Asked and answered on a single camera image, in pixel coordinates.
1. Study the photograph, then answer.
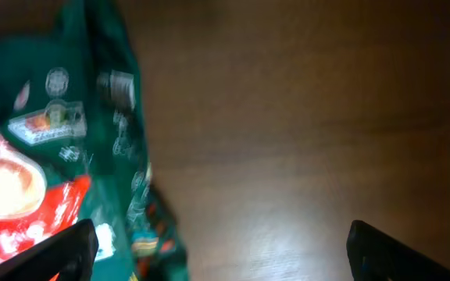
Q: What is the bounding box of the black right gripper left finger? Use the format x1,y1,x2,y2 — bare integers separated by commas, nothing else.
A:
0,219,98,281

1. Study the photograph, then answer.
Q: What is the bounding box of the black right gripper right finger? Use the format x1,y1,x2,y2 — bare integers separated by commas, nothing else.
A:
346,220,450,281

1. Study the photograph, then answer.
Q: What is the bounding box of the green Nescafe coffee bag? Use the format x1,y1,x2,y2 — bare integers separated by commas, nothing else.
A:
0,1,189,281

